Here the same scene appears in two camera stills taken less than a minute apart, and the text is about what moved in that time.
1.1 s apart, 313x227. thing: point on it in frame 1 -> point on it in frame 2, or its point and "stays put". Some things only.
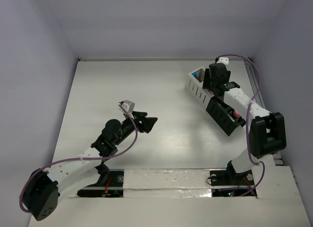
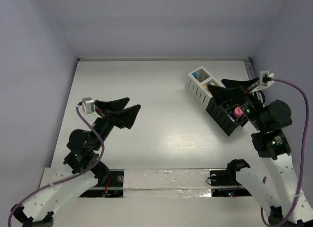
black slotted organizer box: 227,118 stays put
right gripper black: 207,83 -> 222,94
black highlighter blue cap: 195,74 stays put
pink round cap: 235,114 stays put
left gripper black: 141,122 -> 110,117
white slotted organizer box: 194,83 stays put
